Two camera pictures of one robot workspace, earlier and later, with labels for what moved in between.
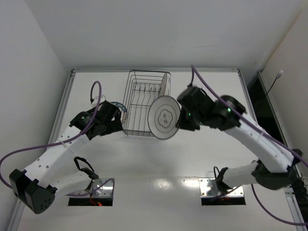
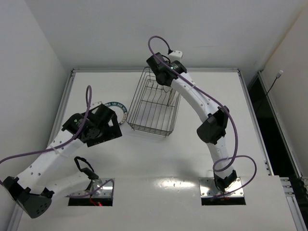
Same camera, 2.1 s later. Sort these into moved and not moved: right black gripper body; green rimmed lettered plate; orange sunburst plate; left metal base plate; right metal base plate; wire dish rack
Moved: orange sunburst plate; wire dish rack; right black gripper body
Not moved: right metal base plate; green rimmed lettered plate; left metal base plate
